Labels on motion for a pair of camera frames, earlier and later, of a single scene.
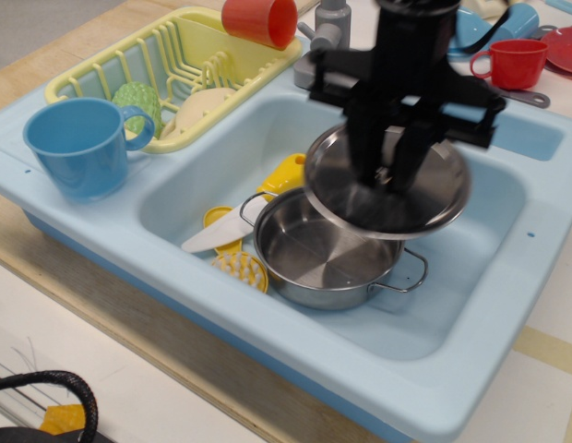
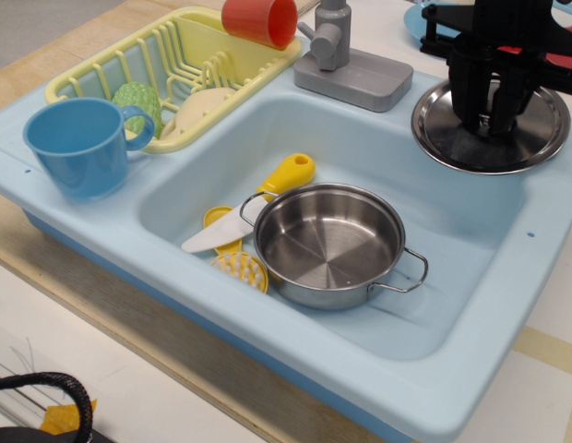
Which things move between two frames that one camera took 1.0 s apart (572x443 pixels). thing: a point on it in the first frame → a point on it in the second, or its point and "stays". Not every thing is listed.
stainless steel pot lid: x=436 y=195 → x=540 y=131
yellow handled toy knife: x=291 y=173 stays
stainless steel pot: x=311 y=265 stays
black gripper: x=410 y=65 → x=469 y=40
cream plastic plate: x=196 y=106 stays
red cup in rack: x=273 y=23 stays
